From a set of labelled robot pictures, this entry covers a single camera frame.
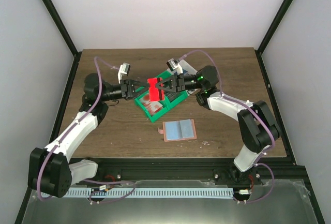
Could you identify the pink leather card holder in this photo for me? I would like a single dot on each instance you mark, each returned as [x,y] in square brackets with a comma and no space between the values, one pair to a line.
[178,130]

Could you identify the middle green bin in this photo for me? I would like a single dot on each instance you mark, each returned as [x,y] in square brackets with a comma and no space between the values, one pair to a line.
[173,97]

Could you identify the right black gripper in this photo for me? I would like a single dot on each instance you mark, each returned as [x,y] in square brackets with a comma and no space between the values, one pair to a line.
[180,83]

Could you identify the red white card stack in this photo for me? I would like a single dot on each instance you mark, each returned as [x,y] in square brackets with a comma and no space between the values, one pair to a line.
[152,107]

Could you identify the right black frame post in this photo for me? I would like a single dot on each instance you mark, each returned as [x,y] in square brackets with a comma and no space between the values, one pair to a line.
[282,10]

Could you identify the light blue cable duct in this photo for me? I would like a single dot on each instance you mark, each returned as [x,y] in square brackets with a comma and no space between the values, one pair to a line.
[205,193]

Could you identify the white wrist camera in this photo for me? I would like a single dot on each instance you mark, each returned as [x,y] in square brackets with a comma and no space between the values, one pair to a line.
[123,71]
[174,66]

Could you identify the black aluminium front rail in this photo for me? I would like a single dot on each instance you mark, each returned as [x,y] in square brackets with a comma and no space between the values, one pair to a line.
[136,169]

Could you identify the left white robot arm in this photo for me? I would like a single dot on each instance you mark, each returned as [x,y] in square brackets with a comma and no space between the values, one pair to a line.
[50,172]

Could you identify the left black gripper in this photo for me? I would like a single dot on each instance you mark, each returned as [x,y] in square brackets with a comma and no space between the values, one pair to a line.
[128,89]

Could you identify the green bin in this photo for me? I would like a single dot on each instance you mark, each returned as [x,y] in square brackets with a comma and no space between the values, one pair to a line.
[173,97]
[167,107]

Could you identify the left green bin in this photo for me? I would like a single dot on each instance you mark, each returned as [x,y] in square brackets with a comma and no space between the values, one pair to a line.
[167,107]

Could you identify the white bin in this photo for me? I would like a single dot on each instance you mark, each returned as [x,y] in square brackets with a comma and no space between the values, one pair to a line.
[187,68]

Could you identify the left black frame post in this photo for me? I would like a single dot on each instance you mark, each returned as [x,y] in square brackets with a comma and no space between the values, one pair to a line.
[60,26]

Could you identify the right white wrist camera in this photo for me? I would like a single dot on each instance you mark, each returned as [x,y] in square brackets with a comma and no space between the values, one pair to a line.
[174,66]

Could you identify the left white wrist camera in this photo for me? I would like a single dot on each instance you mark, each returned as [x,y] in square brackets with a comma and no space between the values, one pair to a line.
[123,71]

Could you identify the black frame post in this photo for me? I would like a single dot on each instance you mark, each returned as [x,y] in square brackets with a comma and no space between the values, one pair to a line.
[282,10]
[60,26]

